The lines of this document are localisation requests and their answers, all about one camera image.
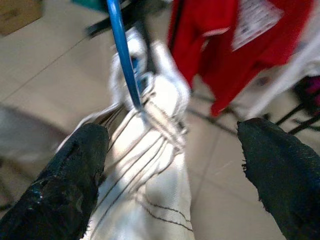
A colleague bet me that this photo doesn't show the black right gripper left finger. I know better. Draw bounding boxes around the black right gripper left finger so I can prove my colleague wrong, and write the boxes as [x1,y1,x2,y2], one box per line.
[0,122,111,240]

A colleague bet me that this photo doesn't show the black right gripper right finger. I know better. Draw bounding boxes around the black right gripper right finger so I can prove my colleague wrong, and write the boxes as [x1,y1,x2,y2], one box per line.
[236,117,320,240]

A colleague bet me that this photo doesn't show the white jeans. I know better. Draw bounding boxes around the white jeans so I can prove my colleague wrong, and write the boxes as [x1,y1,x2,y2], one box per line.
[82,26,196,240]

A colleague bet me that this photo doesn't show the blue hanger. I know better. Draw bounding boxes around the blue hanger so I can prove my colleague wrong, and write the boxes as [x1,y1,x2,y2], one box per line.
[106,0,151,123]

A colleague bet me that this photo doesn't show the plain white shirt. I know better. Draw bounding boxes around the plain white shirt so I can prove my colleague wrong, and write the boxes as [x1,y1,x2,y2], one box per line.
[239,24,320,120]

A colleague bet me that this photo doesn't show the red shirt white print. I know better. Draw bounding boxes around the red shirt white print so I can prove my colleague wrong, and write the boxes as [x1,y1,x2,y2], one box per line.
[166,0,320,118]

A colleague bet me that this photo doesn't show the brown cardboard box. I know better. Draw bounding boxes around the brown cardboard box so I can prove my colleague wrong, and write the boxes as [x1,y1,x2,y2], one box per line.
[0,0,43,36]

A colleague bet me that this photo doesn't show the teal floor mat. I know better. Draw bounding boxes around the teal floor mat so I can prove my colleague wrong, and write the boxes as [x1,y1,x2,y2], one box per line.
[72,0,108,12]

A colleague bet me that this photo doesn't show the metal clothes rack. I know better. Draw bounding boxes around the metal clothes rack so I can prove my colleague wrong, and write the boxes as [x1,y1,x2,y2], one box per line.
[84,0,320,136]

